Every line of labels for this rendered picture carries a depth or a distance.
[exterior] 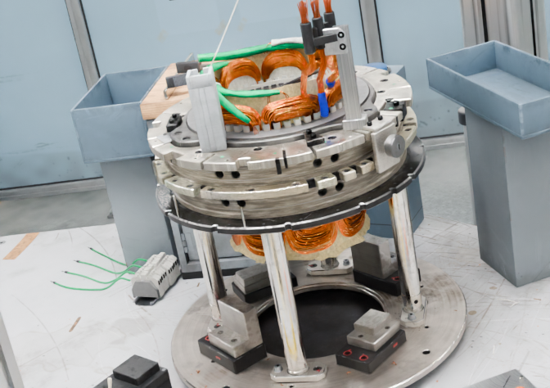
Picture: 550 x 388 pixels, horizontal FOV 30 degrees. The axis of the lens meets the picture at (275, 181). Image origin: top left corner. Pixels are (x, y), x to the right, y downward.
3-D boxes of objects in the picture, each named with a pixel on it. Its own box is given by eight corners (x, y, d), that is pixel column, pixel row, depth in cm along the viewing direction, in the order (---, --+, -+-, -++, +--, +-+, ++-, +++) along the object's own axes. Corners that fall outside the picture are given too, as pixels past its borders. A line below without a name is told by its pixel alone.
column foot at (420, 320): (399, 328, 129) (398, 322, 128) (404, 301, 135) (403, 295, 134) (424, 327, 128) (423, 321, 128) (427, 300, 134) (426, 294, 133)
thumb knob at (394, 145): (385, 160, 111) (382, 138, 110) (399, 151, 113) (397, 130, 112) (393, 161, 111) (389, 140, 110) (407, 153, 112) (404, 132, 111)
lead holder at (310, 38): (304, 56, 107) (299, 24, 106) (305, 45, 111) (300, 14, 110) (340, 50, 107) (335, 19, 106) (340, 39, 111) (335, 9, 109)
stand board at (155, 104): (142, 120, 145) (139, 104, 144) (173, 77, 162) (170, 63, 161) (281, 104, 141) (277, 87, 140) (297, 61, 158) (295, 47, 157)
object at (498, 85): (610, 290, 132) (600, 81, 121) (537, 315, 130) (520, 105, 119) (511, 221, 154) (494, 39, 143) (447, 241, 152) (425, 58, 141)
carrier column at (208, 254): (213, 327, 137) (180, 186, 129) (215, 318, 139) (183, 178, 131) (231, 326, 136) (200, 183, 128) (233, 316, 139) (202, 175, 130)
